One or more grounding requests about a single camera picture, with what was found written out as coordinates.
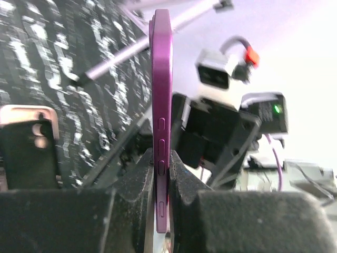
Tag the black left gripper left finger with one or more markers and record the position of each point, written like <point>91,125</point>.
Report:
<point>119,218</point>

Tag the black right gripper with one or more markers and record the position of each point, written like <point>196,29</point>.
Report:
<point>212,135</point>

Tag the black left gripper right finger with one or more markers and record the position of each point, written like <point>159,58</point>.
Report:
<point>207,220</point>

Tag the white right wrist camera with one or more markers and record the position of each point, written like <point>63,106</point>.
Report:
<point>218,70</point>

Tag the pink phone case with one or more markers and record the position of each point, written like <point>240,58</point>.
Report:
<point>22,113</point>

